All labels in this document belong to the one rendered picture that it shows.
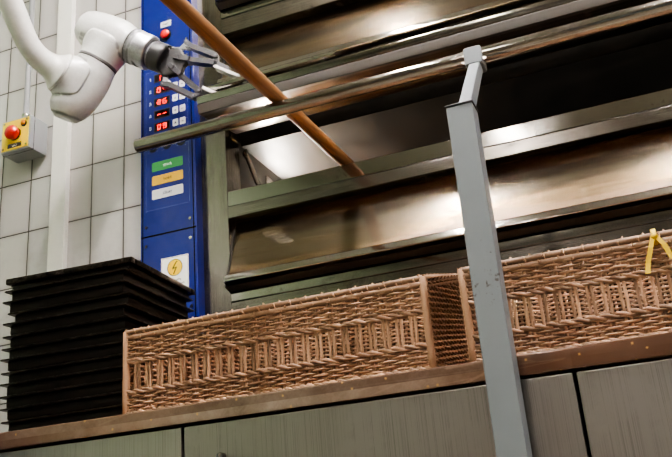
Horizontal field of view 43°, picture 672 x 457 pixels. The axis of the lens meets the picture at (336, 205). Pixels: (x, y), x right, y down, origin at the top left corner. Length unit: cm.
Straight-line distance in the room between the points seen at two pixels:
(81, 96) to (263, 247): 57
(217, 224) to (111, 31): 54
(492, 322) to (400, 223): 76
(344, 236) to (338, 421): 74
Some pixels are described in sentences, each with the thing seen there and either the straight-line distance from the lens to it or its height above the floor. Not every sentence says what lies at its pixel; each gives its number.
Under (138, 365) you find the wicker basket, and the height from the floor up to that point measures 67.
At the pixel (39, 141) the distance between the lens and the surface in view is 248.
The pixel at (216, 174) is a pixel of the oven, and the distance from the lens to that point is 215.
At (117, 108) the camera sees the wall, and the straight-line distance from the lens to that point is 241.
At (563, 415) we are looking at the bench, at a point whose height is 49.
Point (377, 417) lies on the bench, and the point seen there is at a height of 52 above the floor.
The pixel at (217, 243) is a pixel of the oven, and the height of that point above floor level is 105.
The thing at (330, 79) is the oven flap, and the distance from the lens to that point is 194.
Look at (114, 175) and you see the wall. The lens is 232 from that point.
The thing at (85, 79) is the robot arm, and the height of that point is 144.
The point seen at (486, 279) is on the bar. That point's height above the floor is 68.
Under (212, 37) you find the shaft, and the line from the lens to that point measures 150.
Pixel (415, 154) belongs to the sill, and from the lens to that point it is 196.
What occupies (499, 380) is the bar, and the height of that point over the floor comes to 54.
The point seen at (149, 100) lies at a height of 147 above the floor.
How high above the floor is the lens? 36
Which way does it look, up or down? 21 degrees up
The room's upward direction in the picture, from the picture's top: 5 degrees counter-clockwise
